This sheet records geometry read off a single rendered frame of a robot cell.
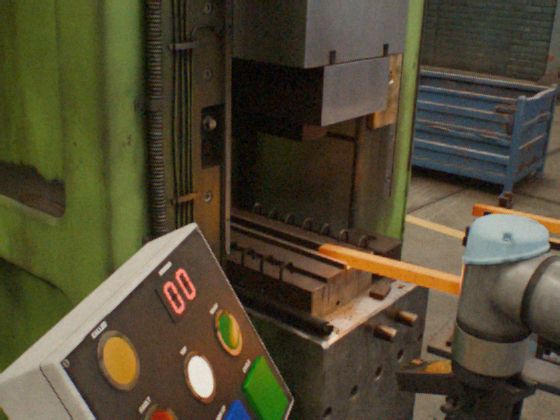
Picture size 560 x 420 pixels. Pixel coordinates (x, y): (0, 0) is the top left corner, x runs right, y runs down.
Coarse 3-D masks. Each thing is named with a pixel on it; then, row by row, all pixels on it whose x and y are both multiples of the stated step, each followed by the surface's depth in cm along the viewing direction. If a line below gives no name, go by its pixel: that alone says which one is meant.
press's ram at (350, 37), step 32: (256, 0) 104; (288, 0) 100; (320, 0) 100; (352, 0) 107; (384, 0) 114; (256, 32) 106; (288, 32) 102; (320, 32) 102; (352, 32) 109; (384, 32) 116; (288, 64) 103; (320, 64) 104
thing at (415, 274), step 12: (324, 252) 129; (336, 252) 127; (348, 252) 127; (360, 252) 127; (348, 264) 126; (360, 264) 125; (372, 264) 123; (384, 264) 121; (396, 264) 121; (408, 264) 121; (396, 276) 120; (408, 276) 119; (420, 276) 117; (432, 276) 116; (444, 276) 116; (456, 276) 116; (432, 288) 116; (444, 288) 115; (456, 288) 113
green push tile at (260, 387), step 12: (264, 360) 88; (252, 372) 84; (264, 372) 87; (252, 384) 83; (264, 384) 85; (276, 384) 88; (252, 396) 82; (264, 396) 84; (276, 396) 87; (264, 408) 83; (276, 408) 86
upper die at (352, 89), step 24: (240, 72) 116; (264, 72) 113; (288, 72) 110; (312, 72) 107; (336, 72) 108; (360, 72) 114; (384, 72) 120; (240, 96) 118; (264, 96) 114; (288, 96) 111; (312, 96) 108; (336, 96) 110; (360, 96) 115; (384, 96) 122; (312, 120) 109; (336, 120) 112
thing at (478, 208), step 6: (480, 204) 156; (474, 210) 155; (480, 210) 155; (492, 210) 153; (498, 210) 153; (504, 210) 153; (510, 210) 153; (480, 216) 155; (522, 216) 150; (528, 216) 150; (534, 216) 150; (540, 216) 151; (540, 222) 148; (546, 222) 147; (552, 222) 147; (558, 222) 147; (546, 228) 148; (552, 228) 147; (558, 228) 146
